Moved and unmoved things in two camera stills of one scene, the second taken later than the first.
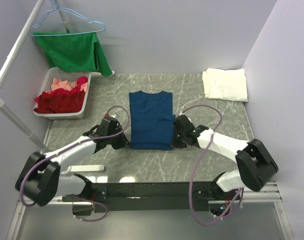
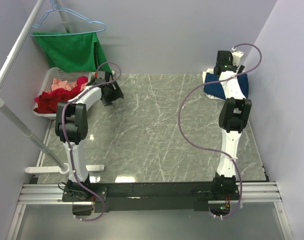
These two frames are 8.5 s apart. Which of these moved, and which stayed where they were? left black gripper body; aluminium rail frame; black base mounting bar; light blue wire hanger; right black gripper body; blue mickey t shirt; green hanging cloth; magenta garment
Moved: blue mickey t shirt; left black gripper body; right black gripper body
Stayed: green hanging cloth; magenta garment; black base mounting bar; aluminium rail frame; light blue wire hanger
